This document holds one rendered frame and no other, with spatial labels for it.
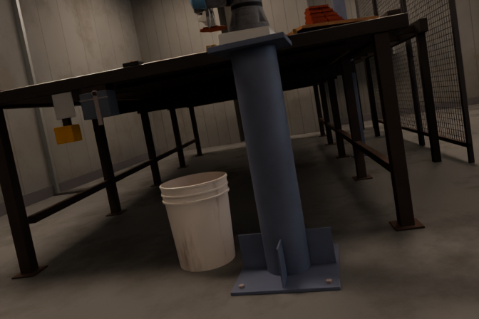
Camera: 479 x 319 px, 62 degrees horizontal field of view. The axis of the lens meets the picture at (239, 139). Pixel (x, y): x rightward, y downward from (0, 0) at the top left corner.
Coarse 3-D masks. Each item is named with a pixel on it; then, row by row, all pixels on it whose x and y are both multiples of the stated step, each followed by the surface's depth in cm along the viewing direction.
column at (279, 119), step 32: (256, 64) 139; (256, 96) 140; (256, 128) 142; (288, 128) 146; (256, 160) 144; (288, 160) 144; (256, 192) 148; (288, 192) 144; (288, 224) 144; (256, 256) 156; (288, 256) 145; (320, 256) 150; (256, 288) 140; (288, 288) 136; (320, 288) 132
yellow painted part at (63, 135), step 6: (66, 120) 188; (66, 126) 185; (72, 126) 186; (78, 126) 191; (60, 132) 186; (66, 132) 185; (72, 132) 185; (78, 132) 190; (60, 138) 186; (66, 138) 186; (72, 138) 185; (78, 138) 190; (60, 144) 187
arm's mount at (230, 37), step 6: (246, 30) 137; (252, 30) 137; (258, 30) 136; (264, 30) 136; (270, 30) 138; (222, 36) 139; (228, 36) 139; (234, 36) 138; (240, 36) 138; (246, 36) 137; (252, 36) 137; (258, 36) 136; (222, 42) 140; (228, 42) 139
